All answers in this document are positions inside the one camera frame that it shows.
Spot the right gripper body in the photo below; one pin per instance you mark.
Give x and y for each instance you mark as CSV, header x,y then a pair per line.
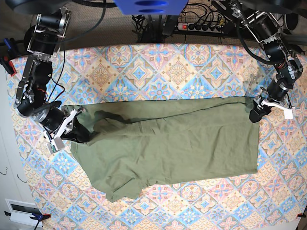
x,y
52,118

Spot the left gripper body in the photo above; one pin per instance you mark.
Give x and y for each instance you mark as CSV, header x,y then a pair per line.
x,y
276,94

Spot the green t-shirt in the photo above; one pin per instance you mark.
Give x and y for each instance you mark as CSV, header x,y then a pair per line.
x,y
136,144

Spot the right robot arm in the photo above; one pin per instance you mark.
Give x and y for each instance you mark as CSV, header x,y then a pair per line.
x,y
42,41

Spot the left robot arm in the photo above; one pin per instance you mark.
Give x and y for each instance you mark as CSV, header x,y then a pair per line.
x,y
257,16

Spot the blue clamp upper left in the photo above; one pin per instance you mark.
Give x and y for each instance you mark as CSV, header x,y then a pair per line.
x,y
6,61

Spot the blue clamp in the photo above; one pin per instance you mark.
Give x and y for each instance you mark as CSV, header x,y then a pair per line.
x,y
36,216
6,61

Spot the patterned tablecloth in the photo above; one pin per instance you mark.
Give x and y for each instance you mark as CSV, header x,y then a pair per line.
x,y
272,199

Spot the blue clamp lower left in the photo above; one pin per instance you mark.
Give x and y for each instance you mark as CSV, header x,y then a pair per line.
x,y
36,216

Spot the orange clamp lower right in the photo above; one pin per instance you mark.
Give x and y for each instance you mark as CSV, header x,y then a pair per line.
x,y
301,215

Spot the white power strip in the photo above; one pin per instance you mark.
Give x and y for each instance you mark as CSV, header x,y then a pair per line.
x,y
199,27

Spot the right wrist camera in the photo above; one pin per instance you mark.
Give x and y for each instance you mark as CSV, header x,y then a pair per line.
x,y
55,145

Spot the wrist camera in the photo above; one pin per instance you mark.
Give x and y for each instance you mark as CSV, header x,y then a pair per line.
x,y
55,145
288,113

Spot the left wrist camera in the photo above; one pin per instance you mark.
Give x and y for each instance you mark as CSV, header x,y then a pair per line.
x,y
288,113

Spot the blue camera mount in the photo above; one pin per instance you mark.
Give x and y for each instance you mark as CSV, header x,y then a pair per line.
x,y
151,7

